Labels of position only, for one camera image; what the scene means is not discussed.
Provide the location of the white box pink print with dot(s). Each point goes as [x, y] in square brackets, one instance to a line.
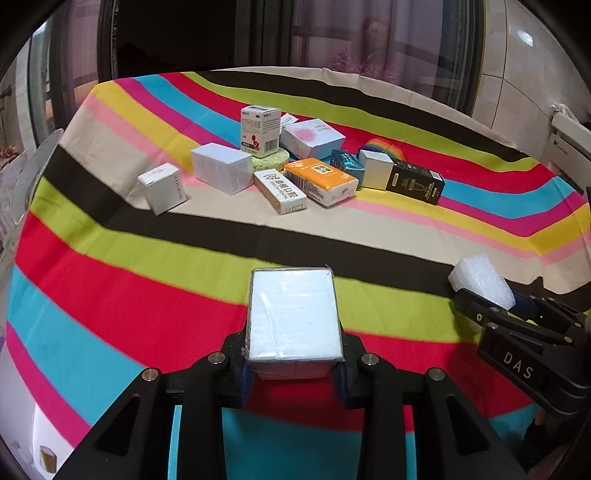
[314, 138]

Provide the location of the shiny teal box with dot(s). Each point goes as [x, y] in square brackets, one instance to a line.
[348, 165]

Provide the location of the large plain white box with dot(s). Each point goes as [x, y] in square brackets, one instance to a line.
[221, 168]

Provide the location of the slim white box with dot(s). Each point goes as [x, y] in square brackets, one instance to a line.
[287, 121]

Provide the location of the yellow-green round sponge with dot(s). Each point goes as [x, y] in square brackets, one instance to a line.
[270, 160]

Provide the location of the orange tissue packet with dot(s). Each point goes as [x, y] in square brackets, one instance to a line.
[321, 182]

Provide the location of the colourful striped blanket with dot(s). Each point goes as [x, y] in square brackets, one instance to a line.
[138, 286]

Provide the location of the white cube box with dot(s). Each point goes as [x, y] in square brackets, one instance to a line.
[375, 170]

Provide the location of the white foam block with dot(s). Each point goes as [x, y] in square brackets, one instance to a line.
[482, 281]

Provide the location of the white medicine box blue print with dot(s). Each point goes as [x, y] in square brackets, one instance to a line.
[259, 129]

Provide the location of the long white orange box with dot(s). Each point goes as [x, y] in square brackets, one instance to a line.
[279, 191]

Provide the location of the white carton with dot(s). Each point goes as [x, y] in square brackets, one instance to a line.
[568, 143]

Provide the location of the rainbow striped band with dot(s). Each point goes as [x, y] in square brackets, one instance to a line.
[383, 146]

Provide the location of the black box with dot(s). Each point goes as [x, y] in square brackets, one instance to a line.
[415, 183]

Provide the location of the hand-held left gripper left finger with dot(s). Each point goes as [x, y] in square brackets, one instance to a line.
[238, 385]

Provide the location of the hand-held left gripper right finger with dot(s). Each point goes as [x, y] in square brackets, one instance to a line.
[345, 386]

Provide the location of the sheer purple curtain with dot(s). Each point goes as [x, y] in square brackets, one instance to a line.
[369, 41]

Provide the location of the small white box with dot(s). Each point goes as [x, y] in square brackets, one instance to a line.
[162, 189]

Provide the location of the small brown cardboard box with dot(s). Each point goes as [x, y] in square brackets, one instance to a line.
[48, 459]

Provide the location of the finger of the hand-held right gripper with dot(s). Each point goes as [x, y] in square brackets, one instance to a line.
[471, 307]
[524, 305]

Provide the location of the white fan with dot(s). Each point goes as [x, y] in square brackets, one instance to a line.
[27, 180]

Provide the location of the white tissue pack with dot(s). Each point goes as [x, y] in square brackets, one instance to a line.
[293, 318]

